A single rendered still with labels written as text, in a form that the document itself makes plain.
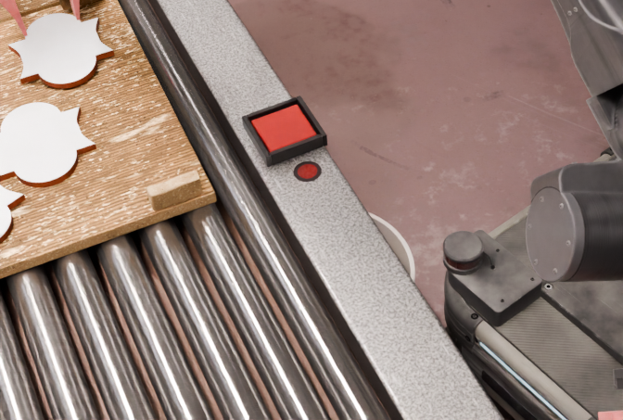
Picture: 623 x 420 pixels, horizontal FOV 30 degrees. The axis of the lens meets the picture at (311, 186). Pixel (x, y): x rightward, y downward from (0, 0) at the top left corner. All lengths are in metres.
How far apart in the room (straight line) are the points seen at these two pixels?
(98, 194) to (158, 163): 0.08
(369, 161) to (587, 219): 1.91
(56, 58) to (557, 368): 0.97
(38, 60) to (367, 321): 0.55
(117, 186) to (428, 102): 1.51
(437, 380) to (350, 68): 1.76
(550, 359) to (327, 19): 1.29
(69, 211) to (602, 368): 1.01
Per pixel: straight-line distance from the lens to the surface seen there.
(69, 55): 1.47
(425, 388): 1.13
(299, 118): 1.35
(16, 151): 1.37
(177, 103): 1.42
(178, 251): 1.25
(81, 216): 1.29
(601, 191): 0.71
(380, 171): 2.57
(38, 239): 1.28
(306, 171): 1.31
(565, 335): 2.01
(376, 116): 2.69
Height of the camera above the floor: 1.86
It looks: 47 degrees down
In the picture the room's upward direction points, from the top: 6 degrees counter-clockwise
